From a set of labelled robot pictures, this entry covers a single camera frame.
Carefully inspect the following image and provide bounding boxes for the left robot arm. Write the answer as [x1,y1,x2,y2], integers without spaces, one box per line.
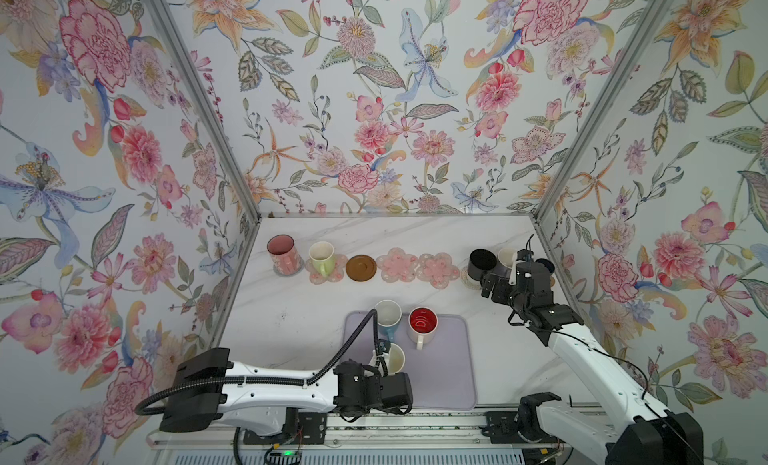
[160,348,413,437]

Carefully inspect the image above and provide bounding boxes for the right corner aluminium post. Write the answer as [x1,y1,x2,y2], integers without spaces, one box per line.
[530,0,674,225]

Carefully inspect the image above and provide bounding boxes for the white embroidered round coaster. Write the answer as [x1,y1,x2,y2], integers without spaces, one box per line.
[460,267,482,291]

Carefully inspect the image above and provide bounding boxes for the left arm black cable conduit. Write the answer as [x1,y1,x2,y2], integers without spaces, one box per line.
[134,308,380,465]

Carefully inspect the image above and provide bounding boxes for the black mug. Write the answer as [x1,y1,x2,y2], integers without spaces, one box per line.
[467,249,498,283]

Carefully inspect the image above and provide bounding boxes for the left corner aluminium post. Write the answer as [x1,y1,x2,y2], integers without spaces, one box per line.
[142,0,261,224]

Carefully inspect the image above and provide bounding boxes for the pink flower coaster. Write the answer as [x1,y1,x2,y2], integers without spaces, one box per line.
[416,252,460,290]
[376,247,419,283]
[305,254,348,285]

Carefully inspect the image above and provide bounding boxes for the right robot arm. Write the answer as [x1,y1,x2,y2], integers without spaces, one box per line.
[468,249,704,464]

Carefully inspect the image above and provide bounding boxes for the grey round knitted coaster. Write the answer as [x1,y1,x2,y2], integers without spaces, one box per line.
[273,261,305,278]

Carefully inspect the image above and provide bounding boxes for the red inside white mug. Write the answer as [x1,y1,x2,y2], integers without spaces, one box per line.
[407,307,439,350]

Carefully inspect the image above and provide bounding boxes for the corner aluminium post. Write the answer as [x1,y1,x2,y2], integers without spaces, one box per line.
[142,0,261,224]
[530,0,674,225]

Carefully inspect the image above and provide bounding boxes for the lilac mug white inside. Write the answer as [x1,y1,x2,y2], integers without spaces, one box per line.
[497,247,518,271]

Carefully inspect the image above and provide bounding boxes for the lilac drying mat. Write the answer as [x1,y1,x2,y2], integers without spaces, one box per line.
[341,311,478,410]

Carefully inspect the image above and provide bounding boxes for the brown wooden round coaster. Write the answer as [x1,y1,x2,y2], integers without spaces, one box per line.
[345,255,377,282]

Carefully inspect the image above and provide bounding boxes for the blue mug white inside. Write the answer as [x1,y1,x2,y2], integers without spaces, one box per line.
[375,300,402,343]

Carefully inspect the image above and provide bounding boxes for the small dark blue mug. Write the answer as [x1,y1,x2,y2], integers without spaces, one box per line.
[536,258,555,275]

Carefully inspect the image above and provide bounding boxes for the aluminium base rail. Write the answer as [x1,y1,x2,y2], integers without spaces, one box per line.
[146,408,595,464]

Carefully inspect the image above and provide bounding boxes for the cream mug pink handle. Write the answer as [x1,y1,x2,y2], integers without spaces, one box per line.
[369,343,406,376]

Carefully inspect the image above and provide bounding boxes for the green mug white inside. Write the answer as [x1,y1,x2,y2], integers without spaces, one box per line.
[309,241,336,278]

